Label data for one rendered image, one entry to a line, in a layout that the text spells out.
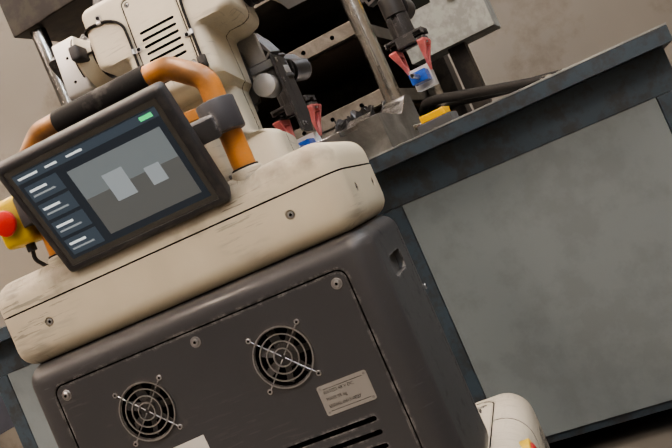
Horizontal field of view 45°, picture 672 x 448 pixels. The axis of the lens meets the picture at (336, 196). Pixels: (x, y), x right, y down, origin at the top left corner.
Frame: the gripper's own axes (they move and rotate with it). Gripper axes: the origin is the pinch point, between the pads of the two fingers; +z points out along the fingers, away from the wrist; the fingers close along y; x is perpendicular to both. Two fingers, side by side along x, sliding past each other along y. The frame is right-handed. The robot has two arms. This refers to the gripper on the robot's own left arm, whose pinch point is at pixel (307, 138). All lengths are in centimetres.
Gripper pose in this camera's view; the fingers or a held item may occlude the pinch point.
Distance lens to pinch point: 194.6
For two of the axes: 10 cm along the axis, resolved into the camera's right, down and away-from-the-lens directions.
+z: 4.0, 9.2, -0.2
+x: -3.2, 1.2, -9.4
